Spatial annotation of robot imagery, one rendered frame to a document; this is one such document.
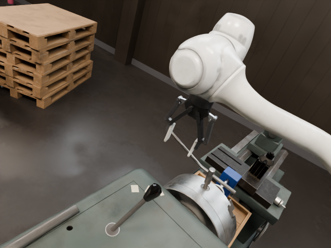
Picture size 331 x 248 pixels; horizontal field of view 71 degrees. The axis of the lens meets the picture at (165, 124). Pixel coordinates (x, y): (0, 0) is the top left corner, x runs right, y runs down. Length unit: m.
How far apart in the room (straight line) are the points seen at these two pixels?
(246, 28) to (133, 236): 0.57
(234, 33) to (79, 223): 0.58
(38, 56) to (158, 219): 2.43
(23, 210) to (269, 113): 1.98
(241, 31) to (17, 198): 2.06
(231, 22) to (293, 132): 0.28
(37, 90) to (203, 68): 2.75
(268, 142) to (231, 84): 1.45
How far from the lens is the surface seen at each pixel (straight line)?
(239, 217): 1.36
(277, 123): 0.52
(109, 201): 0.69
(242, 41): 0.60
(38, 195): 2.28
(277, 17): 3.88
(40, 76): 2.98
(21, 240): 0.62
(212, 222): 0.81
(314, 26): 3.86
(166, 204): 0.73
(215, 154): 1.49
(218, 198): 0.86
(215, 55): 0.44
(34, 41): 2.81
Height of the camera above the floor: 1.82
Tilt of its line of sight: 33 degrees down
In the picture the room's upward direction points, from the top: 20 degrees clockwise
